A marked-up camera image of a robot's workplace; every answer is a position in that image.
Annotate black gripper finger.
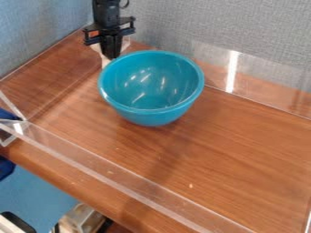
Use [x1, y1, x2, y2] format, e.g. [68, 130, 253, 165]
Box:
[112, 35, 123, 58]
[100, 36, 112, 59]

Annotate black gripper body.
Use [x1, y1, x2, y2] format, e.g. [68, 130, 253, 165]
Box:
[83, 0, 137, 46]

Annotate white brown toy mushroom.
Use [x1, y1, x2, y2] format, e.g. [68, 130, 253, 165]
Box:
[102, 56, 112, 69]

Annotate blue bowl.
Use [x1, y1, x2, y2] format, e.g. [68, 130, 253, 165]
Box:
[98, 50, 205, 127]

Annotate clear acrylic back barrier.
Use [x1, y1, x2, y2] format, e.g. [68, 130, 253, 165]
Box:
[191, 41, 311, 120]

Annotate clear acrylic barrier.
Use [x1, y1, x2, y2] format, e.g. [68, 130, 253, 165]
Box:
[0, 118, 254, 233]
[191, 41, 311, 120]

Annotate blue cloth object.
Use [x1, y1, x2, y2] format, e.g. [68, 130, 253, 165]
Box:
[0, 107, 22, 182]

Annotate clear acrylic front barrier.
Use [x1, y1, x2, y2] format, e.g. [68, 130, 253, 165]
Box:
[0, 118, 254, 233]

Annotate black object bottom left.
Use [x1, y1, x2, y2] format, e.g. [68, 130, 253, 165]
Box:
[0, 212, 36, 233]

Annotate metal bracket under table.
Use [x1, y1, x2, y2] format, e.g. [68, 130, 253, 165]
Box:
[50, 203, 106, 233]

